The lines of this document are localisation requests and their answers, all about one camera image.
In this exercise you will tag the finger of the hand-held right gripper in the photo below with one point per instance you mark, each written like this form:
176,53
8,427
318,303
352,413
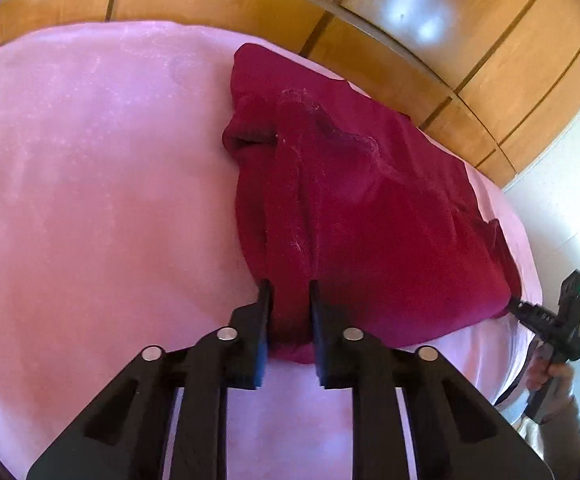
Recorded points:
522,311

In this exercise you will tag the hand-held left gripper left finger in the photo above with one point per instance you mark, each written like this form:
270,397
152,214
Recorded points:
260,330

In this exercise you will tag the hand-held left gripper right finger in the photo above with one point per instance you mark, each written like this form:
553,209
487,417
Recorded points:
320,332

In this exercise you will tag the dark red garment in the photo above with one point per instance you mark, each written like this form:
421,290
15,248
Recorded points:
360,210

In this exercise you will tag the person's right forearm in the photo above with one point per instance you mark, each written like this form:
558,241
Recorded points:
562,440

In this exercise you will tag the person's right hand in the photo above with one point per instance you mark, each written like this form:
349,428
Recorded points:
560,375

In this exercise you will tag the pink blanket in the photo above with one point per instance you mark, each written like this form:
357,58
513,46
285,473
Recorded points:
95,200

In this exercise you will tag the wooden wardrobe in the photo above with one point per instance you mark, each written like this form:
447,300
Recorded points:
420,35

